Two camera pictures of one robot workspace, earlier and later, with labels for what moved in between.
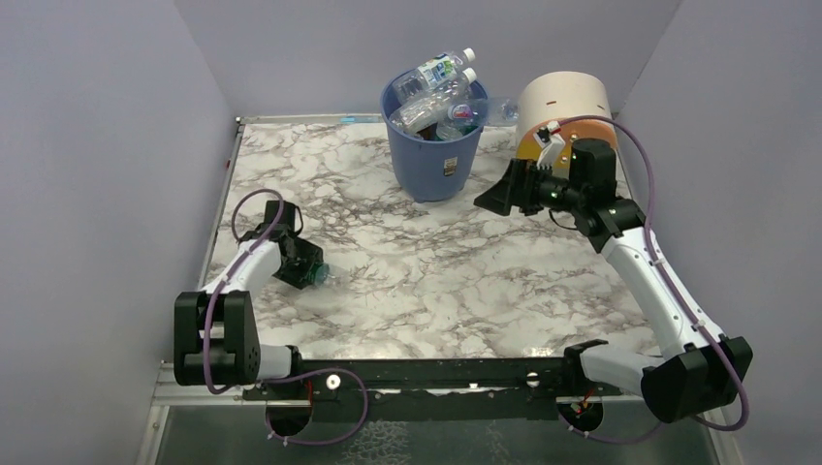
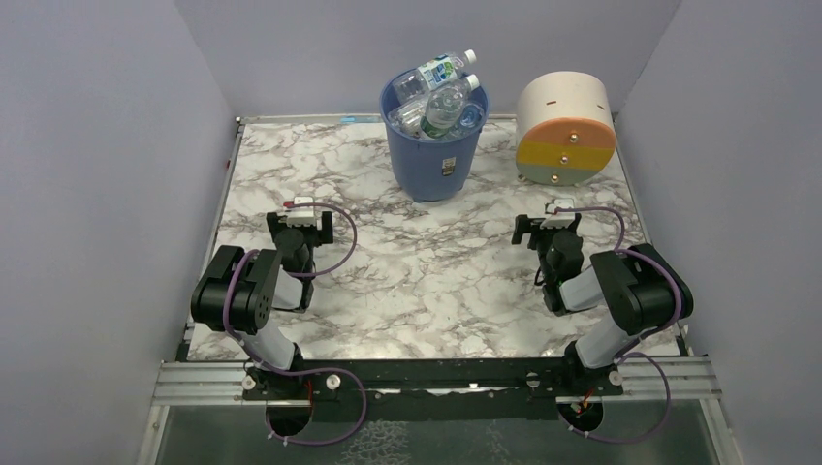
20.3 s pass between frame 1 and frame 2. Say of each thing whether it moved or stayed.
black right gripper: moved
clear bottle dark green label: moved
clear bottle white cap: moved
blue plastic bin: stayed
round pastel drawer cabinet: stayed
